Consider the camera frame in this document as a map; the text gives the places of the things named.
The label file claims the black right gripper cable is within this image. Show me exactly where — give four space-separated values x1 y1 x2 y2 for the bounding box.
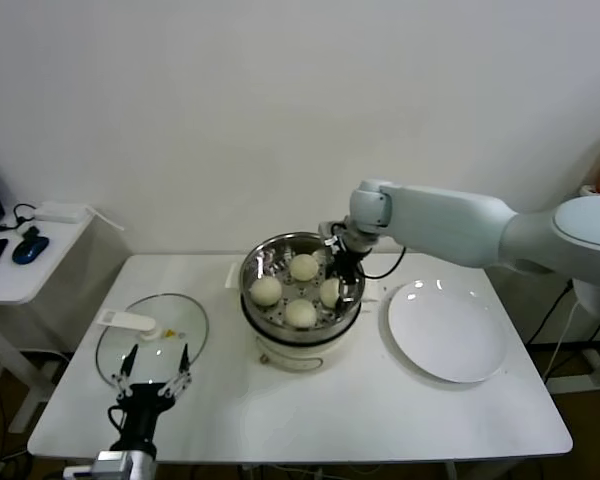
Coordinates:
359 247 407 279

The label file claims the stainless steel steamer basket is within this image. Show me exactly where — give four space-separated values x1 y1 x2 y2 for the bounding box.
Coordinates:
226 231 382 343

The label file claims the white hanging cable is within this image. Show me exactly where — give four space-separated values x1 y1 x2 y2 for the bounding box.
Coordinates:
543 299 580 384

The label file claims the white side table with laptop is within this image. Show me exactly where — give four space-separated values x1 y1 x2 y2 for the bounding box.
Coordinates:
0 212 99 434

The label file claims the white electric cooker pot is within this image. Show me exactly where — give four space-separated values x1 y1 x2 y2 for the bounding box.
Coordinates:
239 294 365 376

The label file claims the glass lid with white handle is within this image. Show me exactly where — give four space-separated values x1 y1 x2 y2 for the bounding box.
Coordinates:
95 293 211 393

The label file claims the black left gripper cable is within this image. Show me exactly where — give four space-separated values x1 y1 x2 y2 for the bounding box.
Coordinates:
107 404 129 436

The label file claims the white round plate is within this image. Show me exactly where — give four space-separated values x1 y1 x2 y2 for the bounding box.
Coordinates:
387 279 509 385

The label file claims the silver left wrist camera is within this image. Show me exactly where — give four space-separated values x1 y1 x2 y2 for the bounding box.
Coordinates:
92 449 156 480

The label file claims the white power strip cable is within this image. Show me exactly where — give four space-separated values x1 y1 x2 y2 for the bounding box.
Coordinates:
87 205 129 232

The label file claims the white power strip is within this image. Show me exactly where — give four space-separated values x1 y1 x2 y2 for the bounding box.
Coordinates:
33 201 89 225

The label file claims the blue computer mouse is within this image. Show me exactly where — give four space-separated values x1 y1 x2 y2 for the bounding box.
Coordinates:
11 235 51 265

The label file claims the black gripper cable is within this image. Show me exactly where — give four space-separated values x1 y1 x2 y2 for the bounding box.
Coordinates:
359 247 407 279
107 404 129 436

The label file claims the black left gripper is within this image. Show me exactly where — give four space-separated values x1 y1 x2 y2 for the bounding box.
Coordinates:
108 343 192 455

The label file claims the white steamed baozi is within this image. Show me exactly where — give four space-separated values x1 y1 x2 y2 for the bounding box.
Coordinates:
288 253 320 282
283 298 319 329
319 278 342 309
249 277 284 307

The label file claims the black looped desk cable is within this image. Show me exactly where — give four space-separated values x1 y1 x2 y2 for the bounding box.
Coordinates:
0 202 49 234

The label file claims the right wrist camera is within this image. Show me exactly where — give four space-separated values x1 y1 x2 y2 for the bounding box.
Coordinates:
317 219 342 247

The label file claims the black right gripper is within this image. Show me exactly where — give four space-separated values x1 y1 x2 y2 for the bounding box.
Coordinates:
323 244 364 310

